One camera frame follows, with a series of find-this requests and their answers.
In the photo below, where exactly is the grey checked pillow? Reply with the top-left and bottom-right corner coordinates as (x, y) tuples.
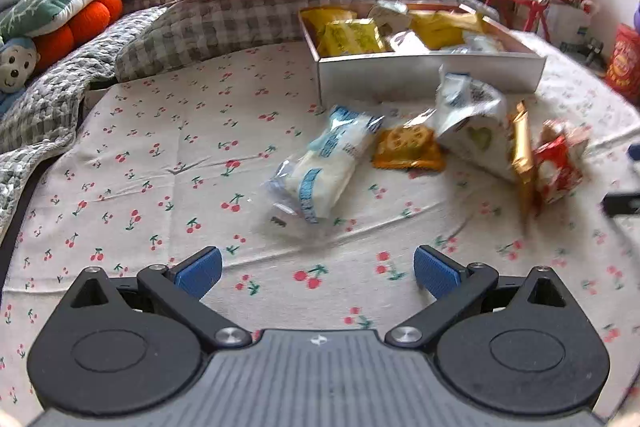
(115, 0), (501, 82)

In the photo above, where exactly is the red and white snack packet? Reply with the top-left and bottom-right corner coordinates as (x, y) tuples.
(532, 119), (590, 205)

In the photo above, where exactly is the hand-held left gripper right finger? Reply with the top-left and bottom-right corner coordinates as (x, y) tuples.
(385, 244), (576, 350)

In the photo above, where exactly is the blue monkey plush toy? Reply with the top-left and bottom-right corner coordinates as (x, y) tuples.
(0, 36), (38, 112)

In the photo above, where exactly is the orange lotus root packet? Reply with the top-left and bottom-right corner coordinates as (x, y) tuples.
(372, 124), (446, 172)

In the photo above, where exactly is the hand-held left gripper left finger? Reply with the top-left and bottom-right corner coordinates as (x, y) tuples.
(64, 246), (253, 350)

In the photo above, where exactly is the silver snack packet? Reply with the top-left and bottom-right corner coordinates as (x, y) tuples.
(450, 32), (506, 54)

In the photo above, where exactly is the white cardboard box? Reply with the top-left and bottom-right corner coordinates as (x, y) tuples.
(299, 1), (547, 108)

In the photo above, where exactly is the yellow packet with red label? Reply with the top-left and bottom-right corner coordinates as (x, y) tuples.
(320, 19), (393, 56)

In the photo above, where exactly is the yellow snack packet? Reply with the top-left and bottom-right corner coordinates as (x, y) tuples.
(302, 7), (358, 58)
(410, 9), (486, 50)

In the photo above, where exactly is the cherry print cloth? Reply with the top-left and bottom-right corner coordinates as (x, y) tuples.
(0, 32), (640, 418)

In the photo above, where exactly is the small orange pumpkin pillow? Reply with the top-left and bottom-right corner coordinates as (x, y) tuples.
(32, 0), (123, 72)

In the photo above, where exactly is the grey checked blanket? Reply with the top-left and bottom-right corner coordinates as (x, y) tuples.
(0, 7), (168, 228)

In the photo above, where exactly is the white and blue bread packet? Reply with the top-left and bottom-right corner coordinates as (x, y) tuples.
(264, 104), (386, 225)

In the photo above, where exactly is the gold wafer packet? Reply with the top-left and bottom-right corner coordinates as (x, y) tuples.
(507, 101), (538, 215)

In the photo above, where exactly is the large red snack bag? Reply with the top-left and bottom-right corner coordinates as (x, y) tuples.
(605, 24), (640, 102)

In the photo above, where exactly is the white packet with blue label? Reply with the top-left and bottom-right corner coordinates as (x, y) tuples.
(434, 66), (516, 182)

